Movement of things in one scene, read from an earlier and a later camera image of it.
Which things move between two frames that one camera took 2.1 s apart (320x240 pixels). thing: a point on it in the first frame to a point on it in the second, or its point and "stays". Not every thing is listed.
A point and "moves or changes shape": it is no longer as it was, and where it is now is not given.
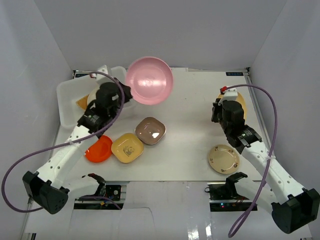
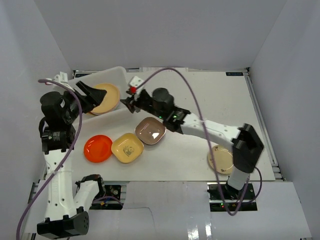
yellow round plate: [241, 99] moves or changes shape
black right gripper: [216, 107] to [134, 106]
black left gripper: [125, 91] to [81, 94]
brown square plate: [150, 130] stays
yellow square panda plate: [127, 148] stays
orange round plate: [100, 150] stays
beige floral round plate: [224, 159] stays
